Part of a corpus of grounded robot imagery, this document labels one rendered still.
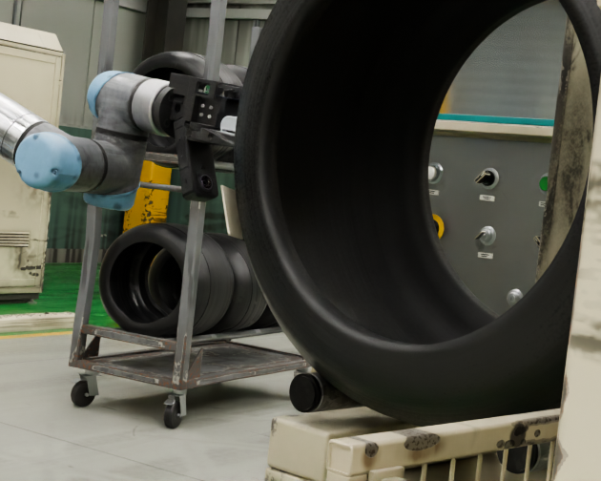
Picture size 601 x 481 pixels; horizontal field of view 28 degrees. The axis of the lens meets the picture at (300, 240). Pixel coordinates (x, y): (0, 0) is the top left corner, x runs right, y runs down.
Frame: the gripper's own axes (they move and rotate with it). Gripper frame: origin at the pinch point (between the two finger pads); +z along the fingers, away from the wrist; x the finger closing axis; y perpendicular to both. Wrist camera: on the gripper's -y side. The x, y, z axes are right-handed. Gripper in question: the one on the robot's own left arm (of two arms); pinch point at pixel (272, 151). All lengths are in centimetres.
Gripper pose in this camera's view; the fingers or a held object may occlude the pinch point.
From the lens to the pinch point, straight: 151.8
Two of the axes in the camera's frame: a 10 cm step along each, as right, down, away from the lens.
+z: 7.2, 2.2, -6.6
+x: 6.7, 0.3, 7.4
